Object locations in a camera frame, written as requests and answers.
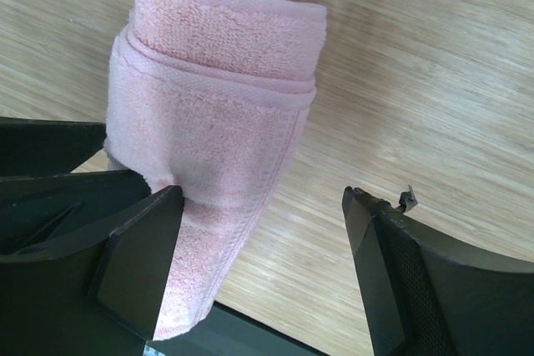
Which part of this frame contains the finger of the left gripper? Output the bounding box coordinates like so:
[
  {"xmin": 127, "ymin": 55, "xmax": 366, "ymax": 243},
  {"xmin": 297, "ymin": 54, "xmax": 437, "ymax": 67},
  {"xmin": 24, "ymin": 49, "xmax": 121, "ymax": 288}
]
[{"xmin": 1, "ymin": 117, "xmax": 149, "ymax": 255}]

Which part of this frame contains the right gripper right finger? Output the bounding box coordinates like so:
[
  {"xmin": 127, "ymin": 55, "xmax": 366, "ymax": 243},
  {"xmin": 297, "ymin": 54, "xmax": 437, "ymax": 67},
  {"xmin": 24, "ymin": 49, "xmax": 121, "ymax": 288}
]
[{"xmin": 342, "ymin": 187, "xmax": 533, "ymax": 355}]

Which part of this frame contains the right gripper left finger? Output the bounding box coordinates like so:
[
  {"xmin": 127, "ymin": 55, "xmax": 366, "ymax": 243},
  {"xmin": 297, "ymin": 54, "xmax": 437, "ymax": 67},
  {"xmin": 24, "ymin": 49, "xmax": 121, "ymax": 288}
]
[{"xmin": 1, "ymin": 186, "xmax": 184, "ymax": 355}]

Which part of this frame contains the light pink towel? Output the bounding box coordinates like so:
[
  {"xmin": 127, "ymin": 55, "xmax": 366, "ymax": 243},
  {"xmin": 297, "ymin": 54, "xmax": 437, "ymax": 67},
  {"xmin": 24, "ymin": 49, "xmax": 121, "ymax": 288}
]
[{"xmin": 104, "ymin": 0, "xmax": 327, "ymax": 341}]

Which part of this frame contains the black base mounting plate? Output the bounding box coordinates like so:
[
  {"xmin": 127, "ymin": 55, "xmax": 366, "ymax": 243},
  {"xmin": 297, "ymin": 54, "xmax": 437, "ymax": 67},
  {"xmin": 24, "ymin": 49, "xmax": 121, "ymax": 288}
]
[{"xmin": 148, "ymin": 303, "xmax": 323, "ymax": 356}]

